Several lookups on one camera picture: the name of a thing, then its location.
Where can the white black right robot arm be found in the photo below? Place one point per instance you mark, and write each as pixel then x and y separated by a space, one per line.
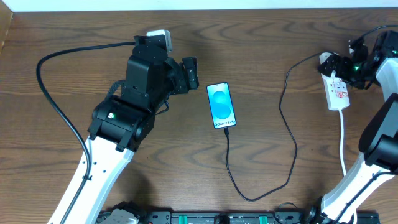
pixel 377 160

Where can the white power strip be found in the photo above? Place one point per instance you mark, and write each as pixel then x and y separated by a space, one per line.
pixel 336 93

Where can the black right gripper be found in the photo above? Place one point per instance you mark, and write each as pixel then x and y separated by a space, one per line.
pixel 337 66

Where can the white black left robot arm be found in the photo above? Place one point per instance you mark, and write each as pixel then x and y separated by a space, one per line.
pixel 121 121

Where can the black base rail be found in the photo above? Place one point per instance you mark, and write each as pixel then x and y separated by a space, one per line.
pixel 131 213

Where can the blue Galaxy smartphone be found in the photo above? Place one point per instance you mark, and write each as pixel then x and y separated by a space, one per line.
pixel 221 105

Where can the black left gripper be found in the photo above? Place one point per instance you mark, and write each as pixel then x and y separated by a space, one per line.
pixel 182 79

